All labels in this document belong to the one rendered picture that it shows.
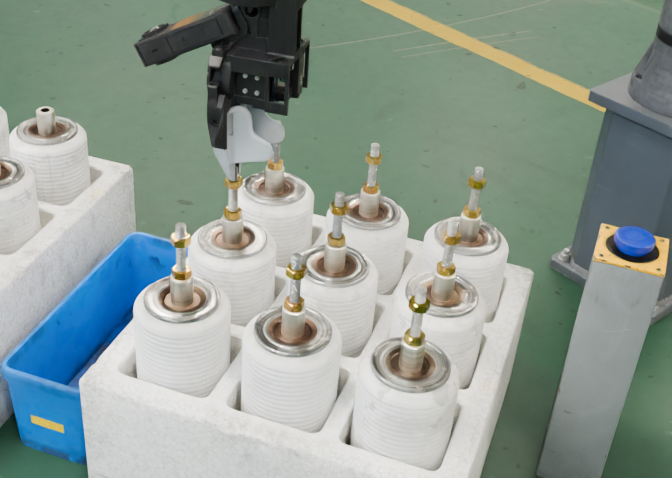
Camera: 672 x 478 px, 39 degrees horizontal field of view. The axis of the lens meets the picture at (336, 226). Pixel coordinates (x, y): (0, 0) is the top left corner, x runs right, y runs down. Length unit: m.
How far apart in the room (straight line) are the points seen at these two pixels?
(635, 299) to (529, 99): 1.09
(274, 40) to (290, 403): 0.34
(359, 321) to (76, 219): 0.40
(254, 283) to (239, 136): 0.17
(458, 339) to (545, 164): 0.87
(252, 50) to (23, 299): 0.43
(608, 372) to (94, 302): 0.63
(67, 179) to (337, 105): 0.79
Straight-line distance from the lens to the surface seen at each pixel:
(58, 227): 1.22
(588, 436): 1.13
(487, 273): 1.08
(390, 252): 1.10
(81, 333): 1.25
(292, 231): 1.13
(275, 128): 0.99
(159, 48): 0.95
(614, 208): 1.43
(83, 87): 1.98
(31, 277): 1.17
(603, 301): 1.02
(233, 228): 1.03
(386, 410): 0.89
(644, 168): 1.38
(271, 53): 0.92
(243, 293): 1.04
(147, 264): 1.32
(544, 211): 1.67
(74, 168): 1.27
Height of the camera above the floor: 0.84
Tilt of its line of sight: 33 degrees down
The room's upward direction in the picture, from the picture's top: 5 degrees clockwise
